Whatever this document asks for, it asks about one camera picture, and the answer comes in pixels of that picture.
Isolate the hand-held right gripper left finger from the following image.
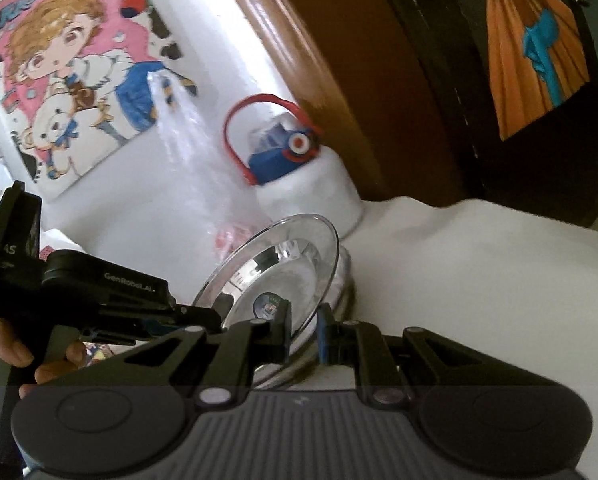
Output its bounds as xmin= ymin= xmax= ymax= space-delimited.
xmin=104 ymin=304 xmax=294 ymax=407

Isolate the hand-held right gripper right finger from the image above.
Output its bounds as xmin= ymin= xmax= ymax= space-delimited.
xmin=317 ymin=309 xmax=486 ymax=407

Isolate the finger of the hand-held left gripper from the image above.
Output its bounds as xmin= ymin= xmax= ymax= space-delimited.
xmin=174 ymin=296 xmax=233 ymax=334

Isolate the deep steel plate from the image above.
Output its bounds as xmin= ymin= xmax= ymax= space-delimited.
xmin=251 ymin=245 xmax=356 ymax=391

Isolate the shiny steel bowl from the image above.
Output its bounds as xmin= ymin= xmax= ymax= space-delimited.
xmin=191 ymin=213 xmax=341 ymax=361

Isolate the person's left hand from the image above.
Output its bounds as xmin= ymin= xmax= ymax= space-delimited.
xmin=0 ymin=316 xmax=88 ymax=402

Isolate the pile of red snacks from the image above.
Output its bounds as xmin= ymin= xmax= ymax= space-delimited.
xmin=213 ymin=226 xmax=251 ymax=257

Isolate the white bottle with blue lid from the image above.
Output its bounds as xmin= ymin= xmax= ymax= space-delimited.
xmin=223 ymin=94 xmax=365 ymax=241

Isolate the white printed tablecloth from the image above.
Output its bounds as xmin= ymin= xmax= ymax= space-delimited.
xmin=249 ymin=195 xmax=598 ymax=392

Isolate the clear plastic bag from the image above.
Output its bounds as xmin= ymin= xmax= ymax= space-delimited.
xmin=149 ymin=70 xmax=280 ymax=261

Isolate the orange dress painting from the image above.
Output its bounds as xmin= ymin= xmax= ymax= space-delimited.
xmin=479 ymin=0 xmax=593 ymax=142

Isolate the cartoon girl wall poster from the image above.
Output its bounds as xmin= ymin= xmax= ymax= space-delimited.
xmin=0 ymin=0 xmax=200 ymax=204

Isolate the brown wooden door frame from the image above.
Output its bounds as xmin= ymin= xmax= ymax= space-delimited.
xmin=209 ymin=0 xmax=470 ymax=202

